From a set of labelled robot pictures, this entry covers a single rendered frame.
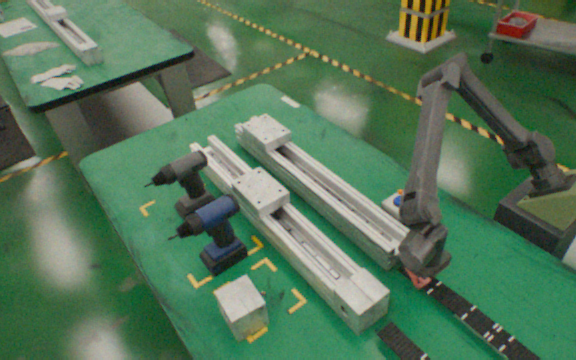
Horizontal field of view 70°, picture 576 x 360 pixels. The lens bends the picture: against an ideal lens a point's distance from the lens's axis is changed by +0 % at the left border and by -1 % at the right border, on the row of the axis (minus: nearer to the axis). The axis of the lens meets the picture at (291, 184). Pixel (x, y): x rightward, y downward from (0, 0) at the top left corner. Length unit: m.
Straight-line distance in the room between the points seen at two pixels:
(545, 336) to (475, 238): 0.31
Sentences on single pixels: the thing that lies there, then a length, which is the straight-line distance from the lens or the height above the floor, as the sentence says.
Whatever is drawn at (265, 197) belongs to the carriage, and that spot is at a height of 0.90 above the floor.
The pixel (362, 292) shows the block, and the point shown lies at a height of 0.87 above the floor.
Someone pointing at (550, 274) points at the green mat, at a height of 0.78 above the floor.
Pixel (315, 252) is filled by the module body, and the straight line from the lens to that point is 1.14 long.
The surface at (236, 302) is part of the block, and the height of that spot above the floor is 0.87.
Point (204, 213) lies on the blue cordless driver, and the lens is 1.07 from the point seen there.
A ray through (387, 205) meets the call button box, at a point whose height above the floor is 0.84.
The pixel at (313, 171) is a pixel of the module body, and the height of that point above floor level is 0.84.
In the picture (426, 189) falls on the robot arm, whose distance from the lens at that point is 0.99.
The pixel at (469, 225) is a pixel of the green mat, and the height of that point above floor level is 0.78.
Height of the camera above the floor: 1.73
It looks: 42 degrees down
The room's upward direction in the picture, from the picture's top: 6 degrees counter-clockwise
